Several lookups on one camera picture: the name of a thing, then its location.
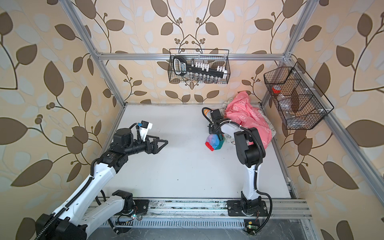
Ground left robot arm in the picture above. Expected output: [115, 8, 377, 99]
[36, 123, 169, 240]

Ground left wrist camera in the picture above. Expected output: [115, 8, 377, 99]
[137, 121, 153, 141]

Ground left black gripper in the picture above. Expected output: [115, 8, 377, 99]
[123, 133, 168, 157]

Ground back wire basket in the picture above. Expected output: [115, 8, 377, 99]
[168, 48, 231, 85]

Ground rainbow striped cloth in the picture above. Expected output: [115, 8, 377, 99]
[202, 107, 225, 151]

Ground black white tool rack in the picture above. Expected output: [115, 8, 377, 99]
[168, 55, 230, 80]

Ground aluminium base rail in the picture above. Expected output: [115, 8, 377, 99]
[113, 198, 313, 220]

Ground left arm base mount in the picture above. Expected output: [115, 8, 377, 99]
[116, 199, 150, 217]

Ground pink cloth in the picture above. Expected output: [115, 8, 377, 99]
[225, 91, 273, 149]

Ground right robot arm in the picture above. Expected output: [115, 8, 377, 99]
[202, 107, 271, 217]

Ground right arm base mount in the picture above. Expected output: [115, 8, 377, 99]
[227, 199, 269, 217]

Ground clear bottle red cap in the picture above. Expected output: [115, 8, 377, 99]
[272, 85, 299, 128]

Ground white patterned cloth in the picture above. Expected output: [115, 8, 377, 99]
[220, 98, 276, 137]

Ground side wire basket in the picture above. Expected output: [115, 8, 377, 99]
[264, 62, 334, 130]

